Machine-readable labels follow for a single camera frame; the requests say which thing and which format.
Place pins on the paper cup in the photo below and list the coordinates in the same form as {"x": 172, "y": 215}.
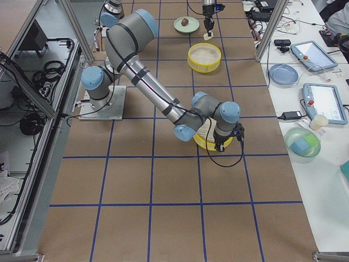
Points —
{"x": 319, "y": 121}

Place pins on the green sponge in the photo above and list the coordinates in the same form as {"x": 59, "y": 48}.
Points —
{"x": 312, "y": 140}

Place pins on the brown bun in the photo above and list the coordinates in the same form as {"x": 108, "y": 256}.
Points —
{"x": 184, "y": 22}

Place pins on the green glass bowl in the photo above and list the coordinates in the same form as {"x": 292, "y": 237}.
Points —
{"x": 294, "y": 134}

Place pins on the black monitor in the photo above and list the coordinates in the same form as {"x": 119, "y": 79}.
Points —
{"x": 35, "y": 40}

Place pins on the blue sponge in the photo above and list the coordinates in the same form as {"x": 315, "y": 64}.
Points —
{"x": 299, "y": 146}

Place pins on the lower teach pendant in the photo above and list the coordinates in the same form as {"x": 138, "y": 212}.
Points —
{"x": 323, "y": 99}

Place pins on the aluminium frame post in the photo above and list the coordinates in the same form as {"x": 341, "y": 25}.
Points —
{"x": 271, "y": 27}

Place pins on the yellow bamboo steamer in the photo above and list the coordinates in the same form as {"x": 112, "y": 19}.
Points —
{"x": 204, "y": 135}
{"x": 204, "y": 57}

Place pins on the upper teach pendant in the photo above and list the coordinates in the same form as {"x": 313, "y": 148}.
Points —
{"x": 313, "y": 56}

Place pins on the pale green plate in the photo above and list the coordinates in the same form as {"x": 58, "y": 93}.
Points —
{"x": 192, "y": 26}

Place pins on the white steamed bun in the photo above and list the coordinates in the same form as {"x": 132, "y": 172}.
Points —
{"x": 208, "y": 36}

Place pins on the teach pendant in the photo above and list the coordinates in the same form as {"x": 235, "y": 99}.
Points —
{"x": 313, "y": 56}
{"x": 323, "y": 99}

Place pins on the black webcam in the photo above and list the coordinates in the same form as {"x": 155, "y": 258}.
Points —
{"x": 282, "y": 45}

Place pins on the black power adapter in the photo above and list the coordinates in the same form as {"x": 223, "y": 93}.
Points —
{"x": 290, "y": 115}

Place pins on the blue plate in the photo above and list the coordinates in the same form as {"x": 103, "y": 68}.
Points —
{"x": 283, "y": 74}

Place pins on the teal box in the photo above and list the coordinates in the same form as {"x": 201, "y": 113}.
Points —
{"x": 345, "y": 169}

